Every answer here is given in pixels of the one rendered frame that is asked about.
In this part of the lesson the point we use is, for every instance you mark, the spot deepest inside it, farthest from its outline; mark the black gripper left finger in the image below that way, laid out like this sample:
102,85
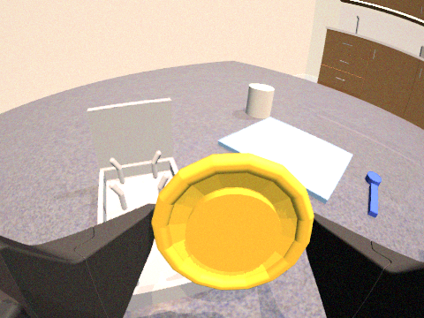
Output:
89,274

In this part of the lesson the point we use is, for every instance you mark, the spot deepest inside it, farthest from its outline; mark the yellow plate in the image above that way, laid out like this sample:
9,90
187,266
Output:
233,221

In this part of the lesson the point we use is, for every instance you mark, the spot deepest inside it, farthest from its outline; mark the white flat square sheet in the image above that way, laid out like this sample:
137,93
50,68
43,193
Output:
317,164

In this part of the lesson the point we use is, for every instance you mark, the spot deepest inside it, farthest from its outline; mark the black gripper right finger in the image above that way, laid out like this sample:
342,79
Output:
358,278

